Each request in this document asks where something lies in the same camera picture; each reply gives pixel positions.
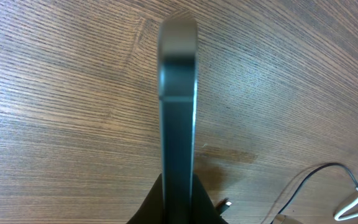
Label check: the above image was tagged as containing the white power strip cord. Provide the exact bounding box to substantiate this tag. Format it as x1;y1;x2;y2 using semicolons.
333;192;358;222

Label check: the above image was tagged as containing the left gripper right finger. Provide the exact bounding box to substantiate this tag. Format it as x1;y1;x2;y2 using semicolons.
191;174;229;224

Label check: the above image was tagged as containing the black USB charging cable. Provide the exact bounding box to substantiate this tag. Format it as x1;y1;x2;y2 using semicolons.
214;162;358;224

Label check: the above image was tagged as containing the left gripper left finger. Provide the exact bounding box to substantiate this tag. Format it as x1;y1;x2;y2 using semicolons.
127;174;164;224

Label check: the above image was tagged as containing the Galaxy S25 smartphone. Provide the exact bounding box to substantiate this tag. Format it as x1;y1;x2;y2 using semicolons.
157;10;198;223

